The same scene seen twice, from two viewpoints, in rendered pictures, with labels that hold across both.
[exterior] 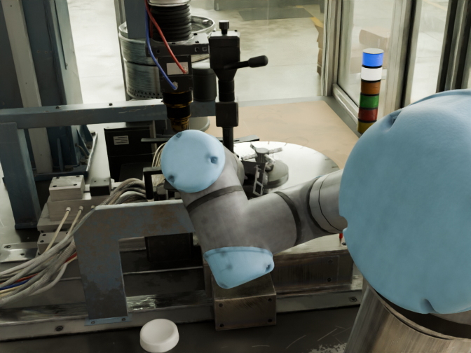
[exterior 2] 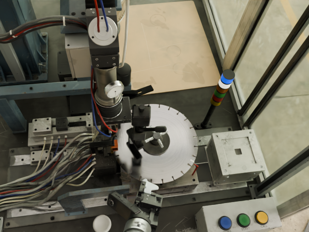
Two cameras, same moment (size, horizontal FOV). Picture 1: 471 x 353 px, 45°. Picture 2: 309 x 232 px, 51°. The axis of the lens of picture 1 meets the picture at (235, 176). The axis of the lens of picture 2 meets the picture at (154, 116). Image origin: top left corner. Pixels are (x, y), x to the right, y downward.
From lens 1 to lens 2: 82 cm
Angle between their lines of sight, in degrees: 35
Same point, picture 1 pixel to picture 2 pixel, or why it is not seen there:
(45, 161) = (20, 76)
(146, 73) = not seen: hidden behind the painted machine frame
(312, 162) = (183, 130)
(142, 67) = not seen: hidden behind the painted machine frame
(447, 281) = not seen: outside the picture
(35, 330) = (40, 219)
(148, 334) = (97, 225)
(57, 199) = (37, 134)
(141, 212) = (93, 194)
